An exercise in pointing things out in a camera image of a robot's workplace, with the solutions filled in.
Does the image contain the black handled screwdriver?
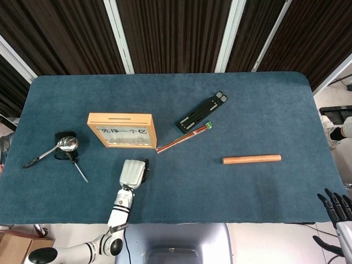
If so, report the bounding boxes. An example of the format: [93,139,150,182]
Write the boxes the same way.
[67,152,89,184]

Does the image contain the black folding stand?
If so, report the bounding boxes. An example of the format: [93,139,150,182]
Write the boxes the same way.
[175,91,229,130]

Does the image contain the red-brown packaged chopsticks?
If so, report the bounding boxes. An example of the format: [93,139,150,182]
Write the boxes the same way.
[156,120,213,155]

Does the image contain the black metal frame bar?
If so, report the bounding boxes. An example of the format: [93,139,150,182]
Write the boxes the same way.
[0,114,19,131]

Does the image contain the white partition post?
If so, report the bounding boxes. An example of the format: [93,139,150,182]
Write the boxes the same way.
[103,0,135,75]
[0,35,39,85]
[214,0,249,74]
[251,0,293,73]
[312,52,352,96]

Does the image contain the black cable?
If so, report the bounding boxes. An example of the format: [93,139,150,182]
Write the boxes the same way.
[123,227,131,264]

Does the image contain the metal ladle black handle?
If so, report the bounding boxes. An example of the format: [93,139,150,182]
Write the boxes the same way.
[22,136,80,169]

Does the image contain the black case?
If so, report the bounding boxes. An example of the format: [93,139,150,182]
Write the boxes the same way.
[318,106,352,124]

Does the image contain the black round base tool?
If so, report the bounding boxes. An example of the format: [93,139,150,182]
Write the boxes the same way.
[54,131,80,162]

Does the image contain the cardboard box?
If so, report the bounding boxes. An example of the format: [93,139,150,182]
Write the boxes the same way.
[0,230,56,264]

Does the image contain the blue table cloth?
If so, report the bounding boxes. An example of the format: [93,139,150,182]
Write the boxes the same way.
[0,71,346,225]

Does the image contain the person leg black sock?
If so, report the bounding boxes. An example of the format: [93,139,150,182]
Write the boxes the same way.
[331,117,352,142]

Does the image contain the white sneaker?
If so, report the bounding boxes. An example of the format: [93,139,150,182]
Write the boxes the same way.
[320,115,344,151]

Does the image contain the wooden coin box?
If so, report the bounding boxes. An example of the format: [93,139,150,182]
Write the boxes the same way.
[87,112,158,150]

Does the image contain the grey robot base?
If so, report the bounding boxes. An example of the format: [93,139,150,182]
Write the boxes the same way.
[114,222,234,264]

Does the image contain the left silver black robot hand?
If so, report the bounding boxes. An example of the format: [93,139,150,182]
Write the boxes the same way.
[118,158,151,190]

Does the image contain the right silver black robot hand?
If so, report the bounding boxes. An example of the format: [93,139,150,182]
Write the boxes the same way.
[312,188,352,258]

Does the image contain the wooden rolling pin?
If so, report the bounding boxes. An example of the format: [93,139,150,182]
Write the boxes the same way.
[222,154,282,166]

